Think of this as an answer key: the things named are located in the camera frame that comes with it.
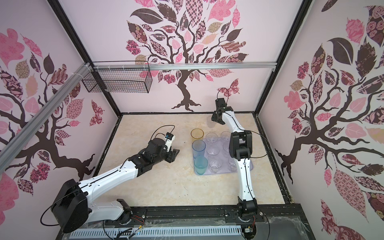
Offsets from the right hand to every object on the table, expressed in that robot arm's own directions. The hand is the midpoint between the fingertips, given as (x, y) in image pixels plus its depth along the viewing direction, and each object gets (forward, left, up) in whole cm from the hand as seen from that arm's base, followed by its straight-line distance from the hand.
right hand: (217, 116), depth 107 cm
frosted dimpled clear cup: (-6, +5, -1) cm, 8 cm away
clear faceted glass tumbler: (-15, -5, -4) cm, 16 cm away
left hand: (-32, +28, +6) cm, 43 cm away
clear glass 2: (-25, +5, -5) cm, 26 cm away
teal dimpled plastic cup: (-35, +13, -6) cm, 38 cm away
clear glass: (-16, +5, -5) cm, 17 cm away
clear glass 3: (-35, +5, -7) cm, 36 cm away
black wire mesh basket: (+12, +55, +27) cm, 63 cm away
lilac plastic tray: (-34, +2, 0) cm, 34 cm away
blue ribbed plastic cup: (-26, +14, -1) cm, 30 cm away
